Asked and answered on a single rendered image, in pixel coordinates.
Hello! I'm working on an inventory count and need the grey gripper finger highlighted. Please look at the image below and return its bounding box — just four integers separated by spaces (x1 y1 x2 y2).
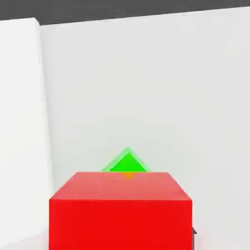
191 227 198 250

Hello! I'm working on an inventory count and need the small red cube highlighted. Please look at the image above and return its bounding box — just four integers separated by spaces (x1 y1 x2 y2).
49 171 193 250

